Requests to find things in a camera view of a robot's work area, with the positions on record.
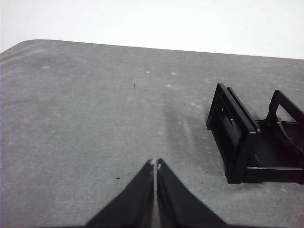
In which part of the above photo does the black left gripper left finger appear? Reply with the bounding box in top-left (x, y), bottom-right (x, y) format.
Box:
top-left (84, 158), bottom-right (155, 228)

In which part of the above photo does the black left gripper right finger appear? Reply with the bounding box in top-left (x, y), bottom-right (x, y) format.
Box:
top-left (156, 158), bottom-right (229, 228)

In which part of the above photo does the black plate rack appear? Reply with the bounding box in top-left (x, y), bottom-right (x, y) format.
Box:
top-left (205, 83), bottom-right (304, 185)

